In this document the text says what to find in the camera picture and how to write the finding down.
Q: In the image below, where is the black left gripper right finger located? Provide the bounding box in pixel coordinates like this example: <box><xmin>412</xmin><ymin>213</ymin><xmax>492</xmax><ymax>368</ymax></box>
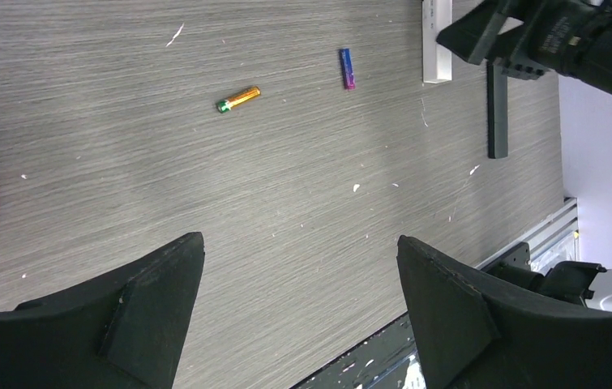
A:
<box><xmin>397</xmin><ymin>236</ymin><xmax>612</xmax><ymax>388</ymax></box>

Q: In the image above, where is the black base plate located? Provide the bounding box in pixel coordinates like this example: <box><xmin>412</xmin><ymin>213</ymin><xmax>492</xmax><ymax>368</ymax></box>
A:
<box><xmin>294</xmin><ymin>314</ymin><xmax>426</xmax><ymax>389</ymax></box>

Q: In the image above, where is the orange battery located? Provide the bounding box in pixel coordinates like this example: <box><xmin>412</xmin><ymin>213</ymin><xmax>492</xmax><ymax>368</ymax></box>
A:
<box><xmin>216</xmin><ymin>86</ymin><xmax>261</xmax><ymax>113</ymax></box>

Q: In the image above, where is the small black block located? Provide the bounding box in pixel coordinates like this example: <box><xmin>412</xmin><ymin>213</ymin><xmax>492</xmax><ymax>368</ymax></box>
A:
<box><xmin>486</xmin><ymin>62</ymin><xmax>509</xmax><ymax>160</ymax></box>

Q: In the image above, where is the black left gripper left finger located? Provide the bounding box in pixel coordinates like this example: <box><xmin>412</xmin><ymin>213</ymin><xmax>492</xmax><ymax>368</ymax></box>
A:
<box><xmin>0</xmin><ymin>232</ymin><xmax>205</xmax><ymax>388</ymax></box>

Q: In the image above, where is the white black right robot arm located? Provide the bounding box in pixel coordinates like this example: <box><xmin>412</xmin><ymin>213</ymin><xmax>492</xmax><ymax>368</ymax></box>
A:
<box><xmin>436</xmin><ymin>0</ymin><xmax>612</xmax><ymax>95</ymax></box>

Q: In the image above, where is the white remote control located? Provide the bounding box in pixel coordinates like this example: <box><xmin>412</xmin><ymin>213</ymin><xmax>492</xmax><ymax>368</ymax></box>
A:
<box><xmin>422</xmin><ymin>0</ymin><xmax>452</xmax><ymax>83</ymax></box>

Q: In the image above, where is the aluminium frame rail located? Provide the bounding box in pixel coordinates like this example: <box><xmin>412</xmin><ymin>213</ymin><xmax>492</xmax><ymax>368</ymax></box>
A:
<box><xmin>475</xmin><ymin>198</ymin><xmax>579</xmax><ymax>271</ymax></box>

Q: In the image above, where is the purple battery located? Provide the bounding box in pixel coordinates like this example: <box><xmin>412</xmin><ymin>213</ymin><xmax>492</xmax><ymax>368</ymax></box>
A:
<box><xmin>339</xmin><ymin>48</ymin><xmax>356</xmax><ymax>91</ymax></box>

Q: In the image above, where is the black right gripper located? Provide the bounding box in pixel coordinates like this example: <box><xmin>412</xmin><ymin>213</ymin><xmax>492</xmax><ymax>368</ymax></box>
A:
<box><xmin>435</xmin><ymin>0</ymin><xmax>559</xmax><ymax>82</ymax></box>

